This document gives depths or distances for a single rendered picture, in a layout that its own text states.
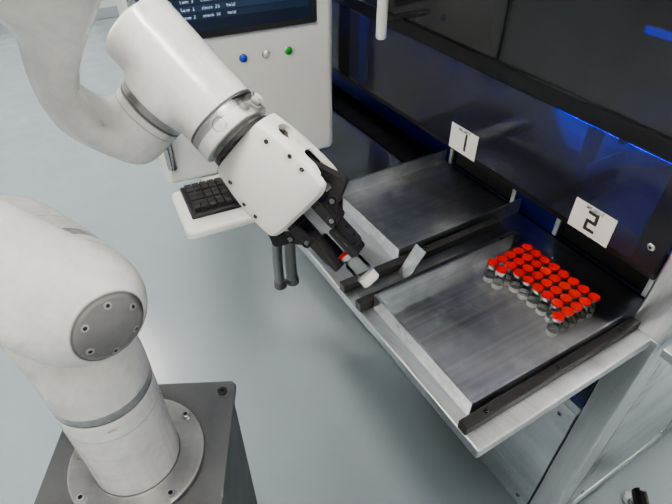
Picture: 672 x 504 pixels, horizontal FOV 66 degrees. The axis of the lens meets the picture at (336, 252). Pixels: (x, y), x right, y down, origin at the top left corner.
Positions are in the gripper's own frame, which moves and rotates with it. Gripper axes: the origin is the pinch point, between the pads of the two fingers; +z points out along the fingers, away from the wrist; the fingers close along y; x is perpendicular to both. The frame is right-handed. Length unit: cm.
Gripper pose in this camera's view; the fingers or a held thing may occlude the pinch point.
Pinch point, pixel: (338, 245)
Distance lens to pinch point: 56.8
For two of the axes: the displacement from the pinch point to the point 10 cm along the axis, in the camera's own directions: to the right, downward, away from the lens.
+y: -6.5, 5.4, 5.4
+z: 6.8, 7.3, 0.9
